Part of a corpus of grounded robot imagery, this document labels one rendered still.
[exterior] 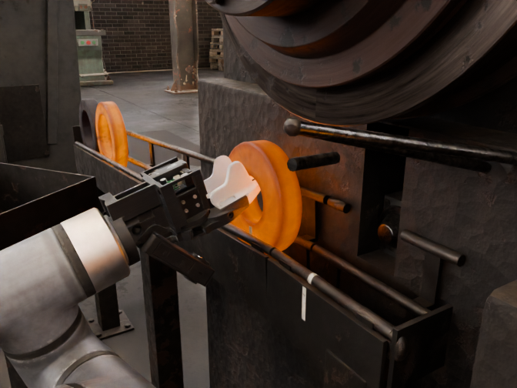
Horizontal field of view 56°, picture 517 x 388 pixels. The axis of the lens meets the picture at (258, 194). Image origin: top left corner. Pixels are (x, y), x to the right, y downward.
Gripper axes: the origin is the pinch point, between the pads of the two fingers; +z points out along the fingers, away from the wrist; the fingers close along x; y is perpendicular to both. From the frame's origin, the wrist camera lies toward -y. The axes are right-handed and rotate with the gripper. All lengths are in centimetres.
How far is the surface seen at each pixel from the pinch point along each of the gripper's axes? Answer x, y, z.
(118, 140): 64, -5, -2
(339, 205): -11.7, -1.4, 4.0
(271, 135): 5.4, 3.5, 6.7
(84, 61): 797, -72, 143
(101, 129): 79, -5, -3
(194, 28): 628, -55, 275
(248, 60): -4.8, 17.2, 0.5
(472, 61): -33.2, 18.4, 0.8
